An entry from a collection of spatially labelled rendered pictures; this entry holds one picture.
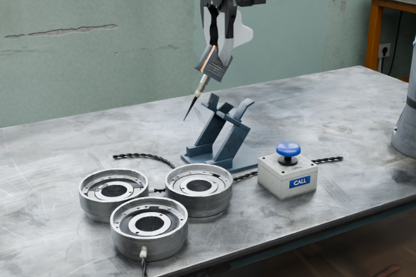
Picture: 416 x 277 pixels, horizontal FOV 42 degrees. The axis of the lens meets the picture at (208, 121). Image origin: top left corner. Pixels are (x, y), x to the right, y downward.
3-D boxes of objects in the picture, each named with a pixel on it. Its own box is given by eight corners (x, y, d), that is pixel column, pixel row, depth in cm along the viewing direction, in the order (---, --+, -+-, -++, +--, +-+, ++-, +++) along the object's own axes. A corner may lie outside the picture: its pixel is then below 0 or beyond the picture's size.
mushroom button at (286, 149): (283, 180, 85) (285, 152, 83) (270, 170, 89) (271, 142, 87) (304, 175, 87) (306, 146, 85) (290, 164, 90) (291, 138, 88)
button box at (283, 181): (280, 201, 84) (282, 173, 83) (257, 181, 90) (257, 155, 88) (322, 188, 88) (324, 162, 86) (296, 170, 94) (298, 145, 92)
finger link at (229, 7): (238, 38, 84) (236, -19, 82) (230, 39, 84) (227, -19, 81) (223, 36, 88) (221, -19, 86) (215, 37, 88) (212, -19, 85)
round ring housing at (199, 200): (202, 228, 78) (202, 203, 76) (151, 204, 84) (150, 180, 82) (246, 199, 85) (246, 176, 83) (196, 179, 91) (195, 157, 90)
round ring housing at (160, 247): (121, 219, 80) (119, 195, 78) (191, 221, 79) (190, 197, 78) (104, 264, 70) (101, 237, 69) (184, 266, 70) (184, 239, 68)
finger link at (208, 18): (239, 57, 94) (244, 5, 89) (210, 62, 91) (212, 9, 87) (231, 52, 96) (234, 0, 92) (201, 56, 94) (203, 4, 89)
